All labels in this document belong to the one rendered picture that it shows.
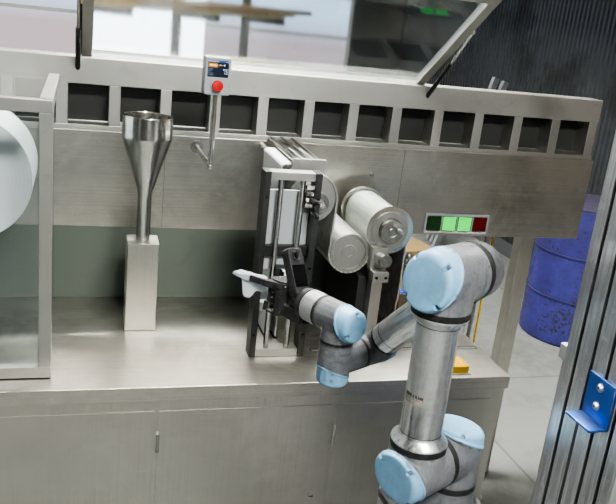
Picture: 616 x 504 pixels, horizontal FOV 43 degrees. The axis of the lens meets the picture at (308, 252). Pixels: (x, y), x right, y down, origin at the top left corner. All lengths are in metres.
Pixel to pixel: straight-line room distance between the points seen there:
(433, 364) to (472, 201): 1.38
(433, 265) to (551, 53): 5.25
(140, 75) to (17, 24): 6.03
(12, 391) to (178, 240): 0.80
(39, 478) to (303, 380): 0.73
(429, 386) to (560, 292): 3.56
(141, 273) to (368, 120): 0.94
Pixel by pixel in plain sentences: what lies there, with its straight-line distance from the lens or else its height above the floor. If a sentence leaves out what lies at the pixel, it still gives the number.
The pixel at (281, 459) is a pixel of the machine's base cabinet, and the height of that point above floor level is 0.65.
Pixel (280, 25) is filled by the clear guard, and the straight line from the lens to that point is 2.30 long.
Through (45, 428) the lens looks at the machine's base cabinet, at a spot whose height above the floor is 0.78.
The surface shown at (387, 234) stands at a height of 1.24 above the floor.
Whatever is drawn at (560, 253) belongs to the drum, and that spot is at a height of 0.59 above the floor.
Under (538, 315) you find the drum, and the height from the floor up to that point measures 0.16.
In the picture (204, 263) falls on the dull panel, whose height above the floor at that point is 1.02.
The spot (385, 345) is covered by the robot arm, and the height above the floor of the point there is 1.16.
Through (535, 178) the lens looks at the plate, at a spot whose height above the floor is 1.36.
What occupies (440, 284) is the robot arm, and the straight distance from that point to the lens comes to 1.43.
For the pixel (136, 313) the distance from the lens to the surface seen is 2.35.
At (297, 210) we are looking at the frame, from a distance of 2.13.
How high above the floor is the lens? 1.86
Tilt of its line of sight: 17 degrees down
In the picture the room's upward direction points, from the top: 6 degrees clockwise
